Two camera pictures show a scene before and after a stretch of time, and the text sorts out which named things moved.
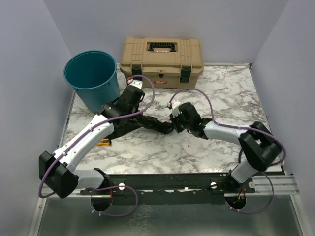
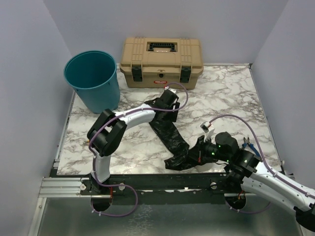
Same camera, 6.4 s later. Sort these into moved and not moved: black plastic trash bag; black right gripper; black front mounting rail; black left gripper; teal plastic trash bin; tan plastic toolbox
Moved: black right gripper; black plastic trash bag; black left gripper
Not moved: tan plastic toolbox; teal plastic trash bin; black front mounting rail
